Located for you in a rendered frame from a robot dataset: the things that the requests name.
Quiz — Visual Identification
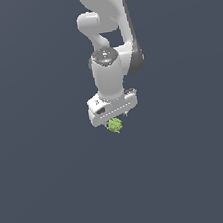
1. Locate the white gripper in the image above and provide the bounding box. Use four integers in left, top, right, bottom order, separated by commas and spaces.
85, 87, 142, 131

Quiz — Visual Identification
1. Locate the small green spiky object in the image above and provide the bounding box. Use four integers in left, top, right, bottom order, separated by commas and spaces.
106, 116, 125, 136

